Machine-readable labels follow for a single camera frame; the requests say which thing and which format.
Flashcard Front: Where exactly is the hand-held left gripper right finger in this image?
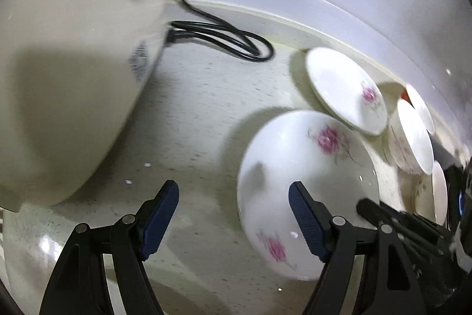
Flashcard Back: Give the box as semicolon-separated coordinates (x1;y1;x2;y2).
289;181;437;315

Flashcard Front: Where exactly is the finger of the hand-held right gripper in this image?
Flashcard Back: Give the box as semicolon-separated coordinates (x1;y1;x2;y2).
356;198;456;257

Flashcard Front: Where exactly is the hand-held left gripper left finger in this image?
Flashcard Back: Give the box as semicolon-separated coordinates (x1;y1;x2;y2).
39;179;180;315

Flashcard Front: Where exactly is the large white floral plate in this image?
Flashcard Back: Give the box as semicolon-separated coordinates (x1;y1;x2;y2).
237;110;381;282

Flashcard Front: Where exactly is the small white floral bowl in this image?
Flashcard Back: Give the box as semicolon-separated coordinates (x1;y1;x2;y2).
411;160;449;226
383;99;435;176

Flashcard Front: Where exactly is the red and white bowl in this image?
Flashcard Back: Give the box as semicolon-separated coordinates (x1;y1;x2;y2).
405;84;436;136

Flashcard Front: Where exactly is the cream rice cooker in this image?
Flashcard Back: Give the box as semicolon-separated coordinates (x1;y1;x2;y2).
0;0;187;218

